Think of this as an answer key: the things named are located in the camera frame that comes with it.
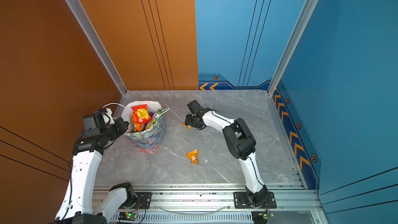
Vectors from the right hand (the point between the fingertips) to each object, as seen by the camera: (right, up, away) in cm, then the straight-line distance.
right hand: (189, 123), depth 98 cm
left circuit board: (-26, -40, -27) cm, 54 cm away
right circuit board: (+35, -40, -28) cm, 60 cm away
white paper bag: (-18, -6, -24) cm, 30 cm away
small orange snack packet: (0, -1, -9) cm, 9 cm away
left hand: (-28, +4, -21) cm, 35 cm away
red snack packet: (-23, +8, -19) cm, 31 cm away
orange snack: (+3, -17, -12) cm, 21 cm away
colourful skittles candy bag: (-23, +1, -22) cm, 32 cm away
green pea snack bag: (-17, +3, -20) cm, 26 cm away
